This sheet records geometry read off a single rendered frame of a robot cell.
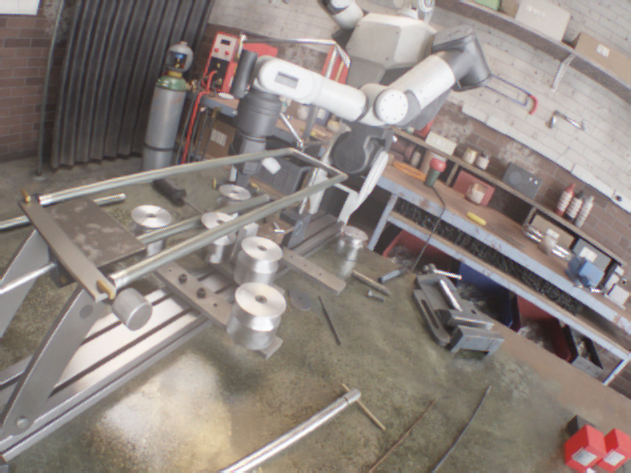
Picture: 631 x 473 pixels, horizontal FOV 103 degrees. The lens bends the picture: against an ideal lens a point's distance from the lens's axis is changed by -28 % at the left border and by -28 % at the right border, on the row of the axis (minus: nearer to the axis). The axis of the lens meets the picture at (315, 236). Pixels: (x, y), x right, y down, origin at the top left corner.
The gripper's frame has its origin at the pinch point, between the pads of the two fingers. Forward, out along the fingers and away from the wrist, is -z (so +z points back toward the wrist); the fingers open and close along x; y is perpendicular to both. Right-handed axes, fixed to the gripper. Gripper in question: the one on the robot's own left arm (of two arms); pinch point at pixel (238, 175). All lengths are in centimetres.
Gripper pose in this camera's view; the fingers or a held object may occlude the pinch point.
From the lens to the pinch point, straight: 77.3
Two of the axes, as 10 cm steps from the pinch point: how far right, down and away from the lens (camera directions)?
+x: 3.7, 5.4, -7.5
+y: 8.6, 0.9, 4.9
